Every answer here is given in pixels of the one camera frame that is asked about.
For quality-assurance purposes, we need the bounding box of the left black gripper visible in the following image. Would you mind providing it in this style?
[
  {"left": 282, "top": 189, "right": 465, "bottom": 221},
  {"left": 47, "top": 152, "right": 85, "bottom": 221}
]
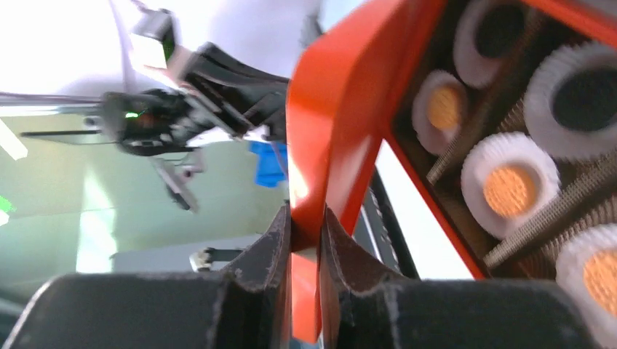
[{"left": 101, "top": 43, "right": 290, "bottom": 156}]

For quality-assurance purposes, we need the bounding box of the black sandwich cookie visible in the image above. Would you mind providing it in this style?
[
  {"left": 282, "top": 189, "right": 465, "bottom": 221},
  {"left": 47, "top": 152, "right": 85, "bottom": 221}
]
[
  {"left": 552, "top": 66, "right": 616, "bottom": 132},
  {"left": 474, "top": 4, "right": 525, "bottom": 59}
]

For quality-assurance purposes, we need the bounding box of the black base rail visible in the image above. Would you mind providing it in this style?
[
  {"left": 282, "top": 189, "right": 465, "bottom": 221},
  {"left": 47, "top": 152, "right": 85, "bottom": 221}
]
[{"left": 353, "top": 170, "right": 419, "bottom": 279}]

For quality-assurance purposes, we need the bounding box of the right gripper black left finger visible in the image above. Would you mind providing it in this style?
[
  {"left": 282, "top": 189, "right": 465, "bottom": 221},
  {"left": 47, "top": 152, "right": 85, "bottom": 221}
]
[{"left": 4, "top": 206, "right": 292, "bottom": 348}]

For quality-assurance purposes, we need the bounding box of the white paper cup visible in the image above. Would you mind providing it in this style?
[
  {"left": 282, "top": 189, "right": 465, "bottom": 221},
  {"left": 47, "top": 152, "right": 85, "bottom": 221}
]
[
  {"left": 412, "top": 70, "right": 469, "bottom": 156},
  {"left": 523, "top": 42, "right": 616, "bottom": 161},
  {"left": 556, "top": 224, "right": 616, "bottom": 348},
  {"left": 453, "top": 0, "right": 528, "bottom": 89},
  {"left": 461, "top": 132, "right": 561, "bottom": 240}
]

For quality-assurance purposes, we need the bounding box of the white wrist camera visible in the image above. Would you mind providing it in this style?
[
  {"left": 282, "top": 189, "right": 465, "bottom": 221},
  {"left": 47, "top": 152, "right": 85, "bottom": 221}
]
[{"left": 129, "top": 9, "right": 192, "bottom": 77}]

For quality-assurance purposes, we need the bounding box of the orange box lid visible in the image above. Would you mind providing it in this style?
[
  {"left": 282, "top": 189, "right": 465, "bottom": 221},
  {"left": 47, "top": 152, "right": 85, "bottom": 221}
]
[{"left": 286, "top": 0, "right": 446, "bottom": 342}]

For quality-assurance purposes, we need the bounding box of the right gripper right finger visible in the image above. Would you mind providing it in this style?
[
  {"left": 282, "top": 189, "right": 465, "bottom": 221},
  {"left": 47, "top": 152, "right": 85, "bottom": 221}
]
[{"left": 319, "top": 209, "right": 596, "bottom": 348}]

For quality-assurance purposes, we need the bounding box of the orange cookie box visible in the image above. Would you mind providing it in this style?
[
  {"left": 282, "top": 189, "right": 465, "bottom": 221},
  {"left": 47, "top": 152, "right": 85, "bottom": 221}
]
[{"left": 383, "top": 0, "right": 617, "bottom": 349}]

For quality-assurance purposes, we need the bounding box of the round orange cookie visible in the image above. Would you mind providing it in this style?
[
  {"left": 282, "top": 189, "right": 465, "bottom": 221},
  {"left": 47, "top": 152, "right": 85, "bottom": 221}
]
[
  {"left": 482, "top": 165, "right": 538, "bottom": 218},
  {"left": 583, "top": 249, "right": 616, "bottom": 316},
  {"left": 427, "top": 86, "right": 463, "bottom": 131}
]

